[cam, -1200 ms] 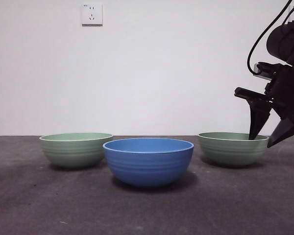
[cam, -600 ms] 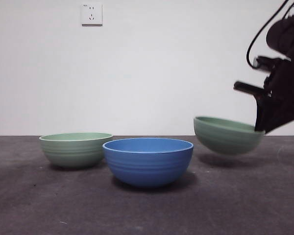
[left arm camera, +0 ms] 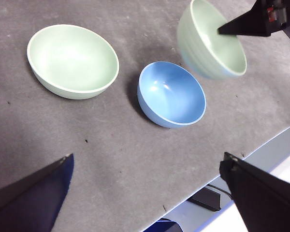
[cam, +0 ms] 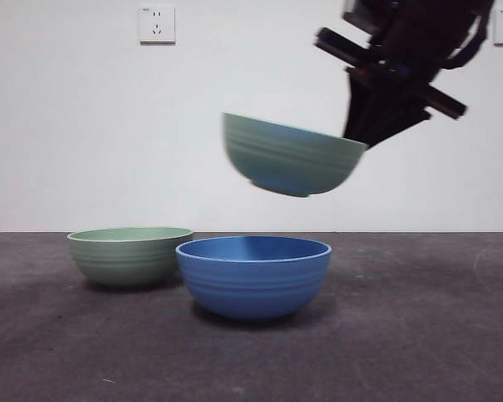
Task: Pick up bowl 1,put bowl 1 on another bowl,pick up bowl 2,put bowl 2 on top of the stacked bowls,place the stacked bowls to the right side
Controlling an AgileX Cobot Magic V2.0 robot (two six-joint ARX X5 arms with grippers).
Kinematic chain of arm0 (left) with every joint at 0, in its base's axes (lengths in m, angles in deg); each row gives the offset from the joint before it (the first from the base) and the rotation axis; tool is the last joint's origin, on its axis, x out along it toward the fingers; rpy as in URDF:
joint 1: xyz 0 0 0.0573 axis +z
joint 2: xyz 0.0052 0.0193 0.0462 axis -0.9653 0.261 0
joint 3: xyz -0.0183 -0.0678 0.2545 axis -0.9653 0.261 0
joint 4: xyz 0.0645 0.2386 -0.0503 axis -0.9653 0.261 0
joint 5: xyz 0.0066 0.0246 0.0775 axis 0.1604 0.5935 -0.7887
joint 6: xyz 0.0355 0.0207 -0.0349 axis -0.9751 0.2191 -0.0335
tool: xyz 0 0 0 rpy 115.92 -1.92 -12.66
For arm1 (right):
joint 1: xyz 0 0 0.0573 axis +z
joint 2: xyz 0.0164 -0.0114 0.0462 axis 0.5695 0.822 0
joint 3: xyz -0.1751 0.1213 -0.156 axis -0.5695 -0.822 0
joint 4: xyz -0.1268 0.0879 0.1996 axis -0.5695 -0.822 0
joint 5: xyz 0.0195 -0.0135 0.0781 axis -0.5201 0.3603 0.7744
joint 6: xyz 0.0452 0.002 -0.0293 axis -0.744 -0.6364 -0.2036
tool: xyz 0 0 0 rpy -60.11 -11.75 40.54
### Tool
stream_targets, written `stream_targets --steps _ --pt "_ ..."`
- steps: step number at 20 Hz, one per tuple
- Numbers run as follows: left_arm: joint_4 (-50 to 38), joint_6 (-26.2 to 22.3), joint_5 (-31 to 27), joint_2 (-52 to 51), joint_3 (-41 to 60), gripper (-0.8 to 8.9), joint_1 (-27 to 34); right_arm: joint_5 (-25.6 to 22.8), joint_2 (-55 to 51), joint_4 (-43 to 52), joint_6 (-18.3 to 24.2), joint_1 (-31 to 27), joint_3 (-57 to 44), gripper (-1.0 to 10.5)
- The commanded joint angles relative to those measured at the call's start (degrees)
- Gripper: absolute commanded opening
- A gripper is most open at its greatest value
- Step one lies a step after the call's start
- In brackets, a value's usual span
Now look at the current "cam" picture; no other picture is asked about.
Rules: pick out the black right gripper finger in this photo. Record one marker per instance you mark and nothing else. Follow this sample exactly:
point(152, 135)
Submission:
point(392, 113)
point(360, 104)

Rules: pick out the blue ribbed bowl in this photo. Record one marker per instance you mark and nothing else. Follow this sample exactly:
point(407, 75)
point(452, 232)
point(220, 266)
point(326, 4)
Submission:
point(251, 285)

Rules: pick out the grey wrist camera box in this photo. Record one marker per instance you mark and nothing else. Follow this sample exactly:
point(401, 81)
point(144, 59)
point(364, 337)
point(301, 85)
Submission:
point(360, 14)

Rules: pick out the green ribbed bowl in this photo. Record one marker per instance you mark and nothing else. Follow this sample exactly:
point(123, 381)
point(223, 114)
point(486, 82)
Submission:
point(289, 159)
point(121, 259)

